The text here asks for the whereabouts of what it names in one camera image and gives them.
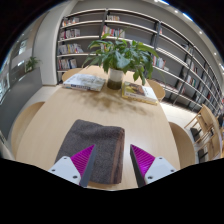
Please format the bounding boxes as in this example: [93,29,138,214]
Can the small green floor plant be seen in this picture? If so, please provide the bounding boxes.
[24,56,41,73]

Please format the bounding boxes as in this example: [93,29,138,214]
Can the grey counter partition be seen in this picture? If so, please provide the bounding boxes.
[0,68,44,139]

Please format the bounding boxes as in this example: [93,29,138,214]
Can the yellow-covered book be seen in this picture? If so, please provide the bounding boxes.
[121,81,159,105]

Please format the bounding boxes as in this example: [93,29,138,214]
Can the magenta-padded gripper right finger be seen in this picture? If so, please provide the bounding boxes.
[129,143,177,188]

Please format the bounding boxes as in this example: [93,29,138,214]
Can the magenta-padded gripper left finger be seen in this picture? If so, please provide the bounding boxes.
[48,143,98,188]

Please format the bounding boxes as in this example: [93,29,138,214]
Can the white-covered book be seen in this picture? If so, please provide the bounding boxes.
[62,73,107,93]

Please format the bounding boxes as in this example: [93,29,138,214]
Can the green potted plant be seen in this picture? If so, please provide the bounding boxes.
[82,32,159,90]

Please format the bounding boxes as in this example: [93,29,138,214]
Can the grey bookshelf unit with books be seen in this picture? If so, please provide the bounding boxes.
[56,8,224,116]

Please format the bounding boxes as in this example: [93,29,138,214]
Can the ceiling lights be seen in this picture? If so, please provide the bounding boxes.
[154,0,224,71]

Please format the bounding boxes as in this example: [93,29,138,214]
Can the zigzag striped grey towel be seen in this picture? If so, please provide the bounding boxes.
[54,119,126,185]

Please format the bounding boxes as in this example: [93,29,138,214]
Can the wooden slatted chair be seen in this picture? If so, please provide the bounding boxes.
[184,103,224,160]

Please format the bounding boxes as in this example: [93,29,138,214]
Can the round-backed woven chair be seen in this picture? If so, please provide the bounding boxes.
[146,78,166,103]
[168,121,196,169]
[10,101,46,158]
[61,67,83,83]

